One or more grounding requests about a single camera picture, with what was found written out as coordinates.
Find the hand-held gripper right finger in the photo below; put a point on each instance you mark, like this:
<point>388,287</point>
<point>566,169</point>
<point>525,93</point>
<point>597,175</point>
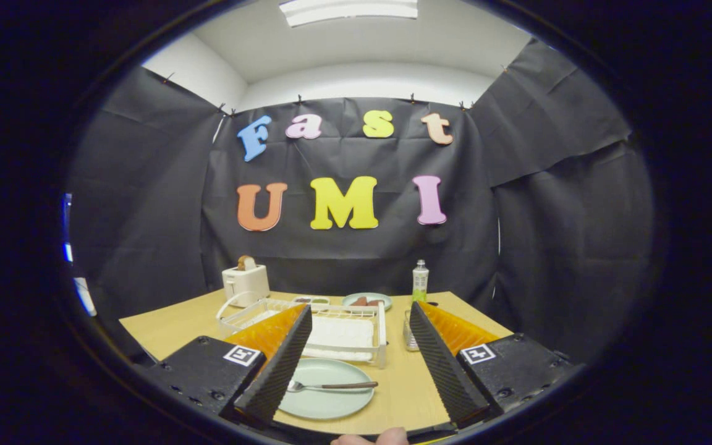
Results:
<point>442,371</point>

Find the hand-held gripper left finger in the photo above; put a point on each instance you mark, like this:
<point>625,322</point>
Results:
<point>275,377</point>

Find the pale green plate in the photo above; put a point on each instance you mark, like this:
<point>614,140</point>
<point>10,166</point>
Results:
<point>331,405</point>

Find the pale green serving dish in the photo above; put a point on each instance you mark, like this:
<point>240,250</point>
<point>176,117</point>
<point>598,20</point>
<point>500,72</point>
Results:
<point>348,301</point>

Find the white drain mat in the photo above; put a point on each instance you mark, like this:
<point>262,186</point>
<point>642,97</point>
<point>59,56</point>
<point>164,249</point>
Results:
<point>340,337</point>

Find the white divided condiment tray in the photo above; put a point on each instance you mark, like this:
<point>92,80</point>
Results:
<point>310,303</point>

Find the green drink bottle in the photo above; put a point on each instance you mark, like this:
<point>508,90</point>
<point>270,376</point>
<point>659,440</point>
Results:
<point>420,284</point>

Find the white toaster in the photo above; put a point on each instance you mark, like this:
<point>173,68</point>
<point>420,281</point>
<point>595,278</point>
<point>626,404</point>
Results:
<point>246,284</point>

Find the brown bread slice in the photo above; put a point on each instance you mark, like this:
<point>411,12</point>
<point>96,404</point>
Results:
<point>245,262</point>

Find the black backdrop cloth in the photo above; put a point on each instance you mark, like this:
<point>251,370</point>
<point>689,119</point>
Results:
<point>343,259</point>

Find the ceiling light panel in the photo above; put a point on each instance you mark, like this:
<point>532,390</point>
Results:
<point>350,11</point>

